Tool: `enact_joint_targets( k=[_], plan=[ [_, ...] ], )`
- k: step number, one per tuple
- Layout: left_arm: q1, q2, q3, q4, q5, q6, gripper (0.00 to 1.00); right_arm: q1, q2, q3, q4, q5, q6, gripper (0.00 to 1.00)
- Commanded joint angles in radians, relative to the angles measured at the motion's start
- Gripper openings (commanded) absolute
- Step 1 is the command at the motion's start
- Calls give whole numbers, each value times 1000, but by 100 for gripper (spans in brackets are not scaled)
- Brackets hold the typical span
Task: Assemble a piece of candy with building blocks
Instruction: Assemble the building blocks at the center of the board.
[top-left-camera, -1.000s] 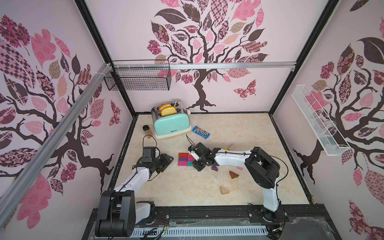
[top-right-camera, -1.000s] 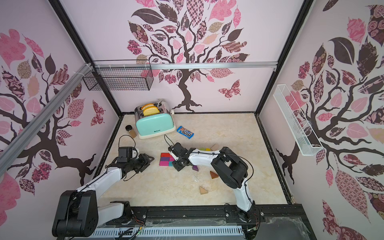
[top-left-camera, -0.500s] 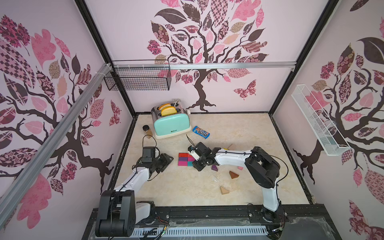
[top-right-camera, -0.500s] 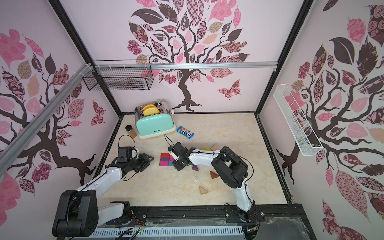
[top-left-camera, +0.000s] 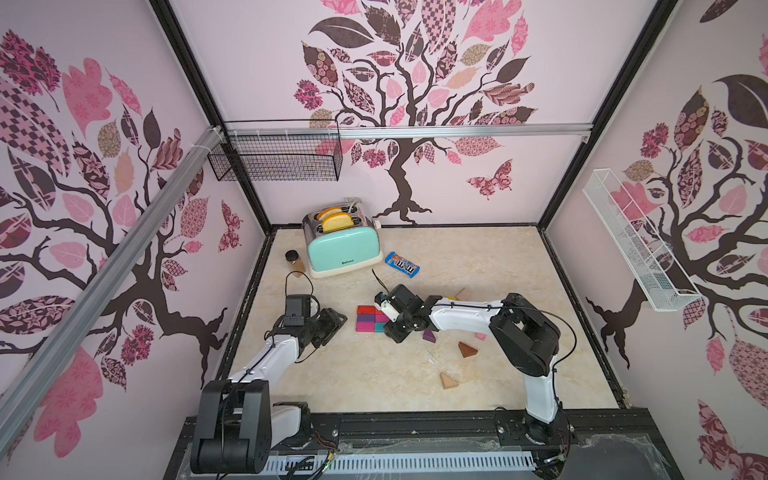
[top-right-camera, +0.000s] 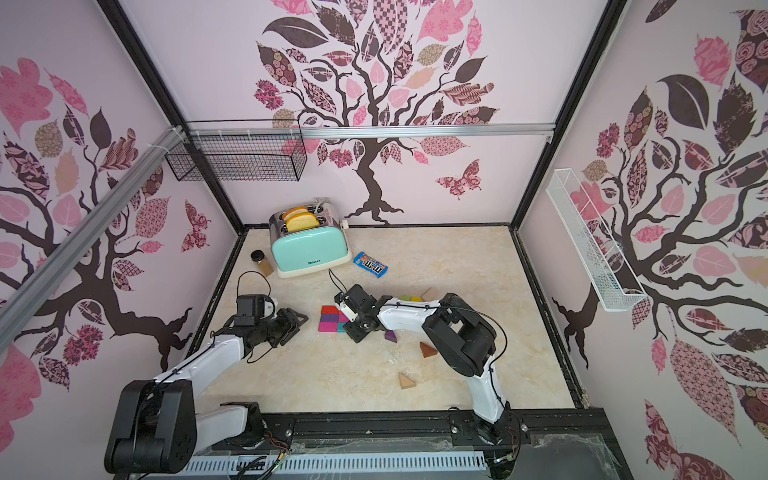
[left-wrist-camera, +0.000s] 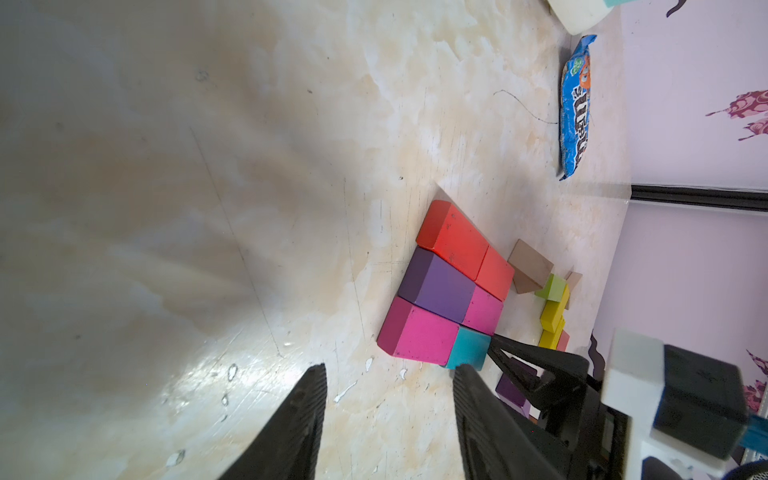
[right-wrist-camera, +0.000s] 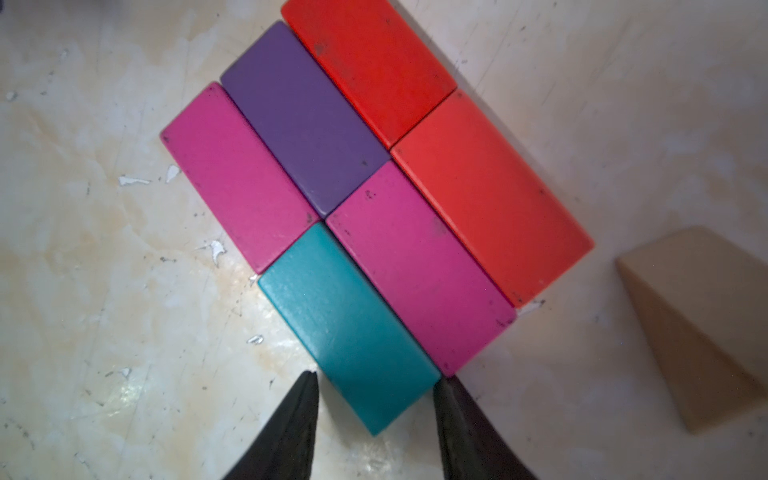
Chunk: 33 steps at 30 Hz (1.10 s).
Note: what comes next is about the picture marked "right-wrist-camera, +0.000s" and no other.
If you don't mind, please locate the teal rectangular block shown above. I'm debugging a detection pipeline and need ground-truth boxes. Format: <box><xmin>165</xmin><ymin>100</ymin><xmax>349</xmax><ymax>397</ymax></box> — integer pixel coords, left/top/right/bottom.
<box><xmin>258</xmin><ymin>223</ymin><xmax>441</xmax><ymax>435</ymax></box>

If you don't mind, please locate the magenta rectangular block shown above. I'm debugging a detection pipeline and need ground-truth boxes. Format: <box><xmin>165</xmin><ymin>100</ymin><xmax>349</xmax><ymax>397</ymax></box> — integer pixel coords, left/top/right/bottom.
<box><xmin>160</xmin><ymin>82</ymin><xmax>319</xmax><ymax>274</ymax></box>
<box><xmin>326</xmin><ymin>162</ymin><xmax>517</xmax><ymax>377</ymax></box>

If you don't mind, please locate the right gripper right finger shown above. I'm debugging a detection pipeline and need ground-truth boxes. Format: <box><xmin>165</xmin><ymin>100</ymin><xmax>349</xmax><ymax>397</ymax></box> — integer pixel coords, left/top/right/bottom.
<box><xmin>433</xmin><ymin>377</ymin><xmax>536</xmax><ymax>480</ymax></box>

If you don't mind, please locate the magenta rectangular block front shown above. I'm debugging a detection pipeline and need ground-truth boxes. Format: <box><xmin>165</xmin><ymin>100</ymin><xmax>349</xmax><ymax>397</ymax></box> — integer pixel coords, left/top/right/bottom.
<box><xmin>160</xmin><ymin>82</ymin><xmax>319</xmax><ymax>274</ymax></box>

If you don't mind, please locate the dark red rectangular block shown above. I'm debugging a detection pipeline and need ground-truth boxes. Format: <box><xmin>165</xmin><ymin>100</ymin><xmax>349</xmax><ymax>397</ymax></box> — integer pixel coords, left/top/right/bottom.
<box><xmin>281</xmin><ymin>0</ymin><xmax>457</xmax><ymax>149</ymax></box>

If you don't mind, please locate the purple rectangular block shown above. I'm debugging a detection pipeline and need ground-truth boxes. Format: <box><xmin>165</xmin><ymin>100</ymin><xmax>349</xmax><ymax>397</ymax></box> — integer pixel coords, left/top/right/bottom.
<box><xmin>221</xmin><ymin>21</ymin><xmax>389</xmax><ymax>217</ymax></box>

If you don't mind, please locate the bright red rectangular block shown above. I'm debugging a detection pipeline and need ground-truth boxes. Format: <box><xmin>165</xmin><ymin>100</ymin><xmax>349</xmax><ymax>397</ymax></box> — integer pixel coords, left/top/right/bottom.
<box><xmin>393</xmin><ymin>90</ymin><xmax>594</xmax><ymax>308</ymax></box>

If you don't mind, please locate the beige triangular wooden block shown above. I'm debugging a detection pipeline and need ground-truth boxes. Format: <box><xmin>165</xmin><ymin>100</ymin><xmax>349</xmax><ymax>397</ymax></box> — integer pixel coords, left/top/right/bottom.
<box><xmin>616</xmin><ymin>226</ymin><xmax>767</xmax><ymax>433</ymax></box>

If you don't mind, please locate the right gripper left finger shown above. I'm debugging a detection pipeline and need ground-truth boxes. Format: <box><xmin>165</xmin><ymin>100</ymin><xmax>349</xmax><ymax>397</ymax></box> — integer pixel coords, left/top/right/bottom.
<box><xmin>224</xmin><ymin>371</ymin><xmax>319</xmax><ymax>479</ymax></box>

